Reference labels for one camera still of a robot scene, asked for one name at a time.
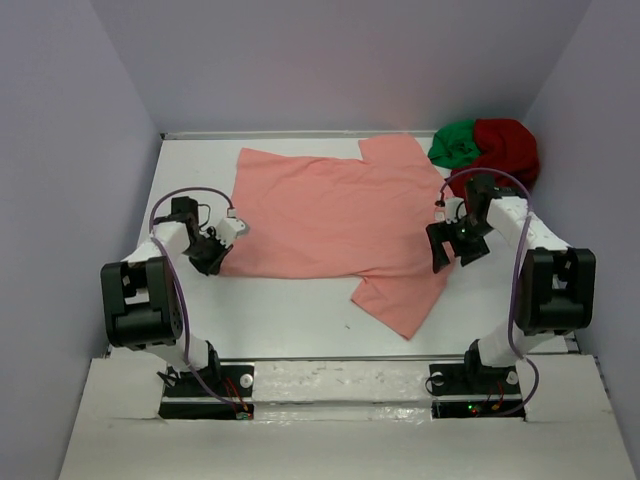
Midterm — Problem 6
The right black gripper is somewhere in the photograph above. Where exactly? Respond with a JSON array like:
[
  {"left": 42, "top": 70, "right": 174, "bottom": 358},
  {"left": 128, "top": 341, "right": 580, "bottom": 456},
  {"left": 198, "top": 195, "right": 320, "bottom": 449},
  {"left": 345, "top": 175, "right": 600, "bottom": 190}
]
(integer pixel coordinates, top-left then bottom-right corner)
[{"left": 426, "top": 215, "right": 494, "bottom": 273}]

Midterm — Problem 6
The pink t shirt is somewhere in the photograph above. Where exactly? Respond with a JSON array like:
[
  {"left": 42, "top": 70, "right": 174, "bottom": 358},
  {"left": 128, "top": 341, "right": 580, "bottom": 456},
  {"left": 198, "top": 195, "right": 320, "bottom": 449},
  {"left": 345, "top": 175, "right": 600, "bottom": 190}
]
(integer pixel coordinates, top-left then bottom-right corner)
[{"left": 221, "top": 134, "right": 449, "bottom": 339}]

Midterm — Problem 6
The red t shirt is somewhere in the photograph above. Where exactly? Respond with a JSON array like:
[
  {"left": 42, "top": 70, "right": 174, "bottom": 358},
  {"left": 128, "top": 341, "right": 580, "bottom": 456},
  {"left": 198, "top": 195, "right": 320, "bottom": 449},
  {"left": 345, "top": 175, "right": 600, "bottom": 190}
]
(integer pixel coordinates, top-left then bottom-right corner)
[{"left": 449, "top": 119, "right": 540, "bottom": 197}]

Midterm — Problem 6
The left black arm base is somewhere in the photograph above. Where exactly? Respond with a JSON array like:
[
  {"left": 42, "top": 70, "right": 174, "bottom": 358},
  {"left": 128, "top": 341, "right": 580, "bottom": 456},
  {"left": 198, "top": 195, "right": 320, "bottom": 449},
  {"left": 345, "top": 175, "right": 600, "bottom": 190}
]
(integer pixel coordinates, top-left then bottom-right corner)
[{"left": 156, "top": 362, "right": 255, "bottom": 421}]

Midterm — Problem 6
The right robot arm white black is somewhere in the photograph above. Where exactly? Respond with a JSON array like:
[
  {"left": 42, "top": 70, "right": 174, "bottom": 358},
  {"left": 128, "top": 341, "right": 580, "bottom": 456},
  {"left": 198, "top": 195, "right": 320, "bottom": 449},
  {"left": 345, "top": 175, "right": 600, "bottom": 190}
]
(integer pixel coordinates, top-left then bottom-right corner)
[{"left": 426, "top": 168, "right": 596, "bottom": 396}]

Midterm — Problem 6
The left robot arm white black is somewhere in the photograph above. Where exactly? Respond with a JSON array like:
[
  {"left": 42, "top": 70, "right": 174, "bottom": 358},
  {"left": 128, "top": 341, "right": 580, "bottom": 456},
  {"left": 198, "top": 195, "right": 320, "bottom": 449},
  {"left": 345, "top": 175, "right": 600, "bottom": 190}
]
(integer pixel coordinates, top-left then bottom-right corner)
[{"left": 100, "top": 196, "right": 247, "bottom": 395}]

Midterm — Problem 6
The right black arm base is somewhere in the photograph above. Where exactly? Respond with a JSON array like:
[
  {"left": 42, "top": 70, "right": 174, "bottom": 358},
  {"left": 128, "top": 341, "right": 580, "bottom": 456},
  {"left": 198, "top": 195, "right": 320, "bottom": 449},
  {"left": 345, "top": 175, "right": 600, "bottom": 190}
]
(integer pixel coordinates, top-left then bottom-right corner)
[{"left": 425, "top": 363, "right": 525, "bottom": 420}]

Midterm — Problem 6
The green t shirt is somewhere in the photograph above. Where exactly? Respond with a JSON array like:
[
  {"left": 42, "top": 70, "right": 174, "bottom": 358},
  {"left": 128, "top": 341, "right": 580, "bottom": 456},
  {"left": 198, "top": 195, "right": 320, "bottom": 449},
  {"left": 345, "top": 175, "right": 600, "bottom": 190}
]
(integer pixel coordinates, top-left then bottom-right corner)
[{"left": 427, "top": 120, "right": 481, "bottom": 170}]

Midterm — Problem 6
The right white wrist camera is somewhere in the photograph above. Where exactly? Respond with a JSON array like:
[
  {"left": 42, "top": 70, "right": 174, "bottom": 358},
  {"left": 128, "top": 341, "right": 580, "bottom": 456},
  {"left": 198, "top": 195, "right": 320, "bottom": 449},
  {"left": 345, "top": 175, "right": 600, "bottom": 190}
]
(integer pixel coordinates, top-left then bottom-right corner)
[{"left": 434, "top": 197, "right": 466, "bottom": 224}]

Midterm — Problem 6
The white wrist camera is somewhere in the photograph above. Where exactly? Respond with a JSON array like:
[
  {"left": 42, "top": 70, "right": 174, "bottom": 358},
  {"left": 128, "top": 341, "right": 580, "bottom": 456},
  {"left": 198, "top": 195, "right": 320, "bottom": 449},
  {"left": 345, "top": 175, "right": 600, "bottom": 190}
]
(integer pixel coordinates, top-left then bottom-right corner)
[
  {"left": 434, "top": 197, "right": 466, "bottom": 224},
  {"left": 215, "top": 208, "right": 250, "bottom": 248}
]

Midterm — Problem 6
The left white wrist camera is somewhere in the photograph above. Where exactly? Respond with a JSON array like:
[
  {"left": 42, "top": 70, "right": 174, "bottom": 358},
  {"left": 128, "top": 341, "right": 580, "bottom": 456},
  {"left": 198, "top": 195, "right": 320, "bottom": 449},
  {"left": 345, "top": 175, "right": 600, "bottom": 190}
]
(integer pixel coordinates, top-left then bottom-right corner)
[{"left": 215, "top": 208, "right": 250, "bottom": 248}]

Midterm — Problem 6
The aluminium front rail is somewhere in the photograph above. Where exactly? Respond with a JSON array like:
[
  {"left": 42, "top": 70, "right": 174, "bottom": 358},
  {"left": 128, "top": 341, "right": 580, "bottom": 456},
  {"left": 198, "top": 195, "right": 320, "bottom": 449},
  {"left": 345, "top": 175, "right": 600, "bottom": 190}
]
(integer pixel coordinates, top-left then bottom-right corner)
[{"left": 221, "top": 354, "right": 464, "bottom": 363}]

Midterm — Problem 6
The aluminium back rail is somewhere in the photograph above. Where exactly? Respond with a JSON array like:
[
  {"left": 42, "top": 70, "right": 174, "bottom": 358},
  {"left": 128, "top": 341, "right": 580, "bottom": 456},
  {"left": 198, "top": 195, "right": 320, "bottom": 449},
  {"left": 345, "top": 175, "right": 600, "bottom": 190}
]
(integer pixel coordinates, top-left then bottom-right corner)
[{"left": 160, "top": 130, "right": 435, "bottom": 140}]

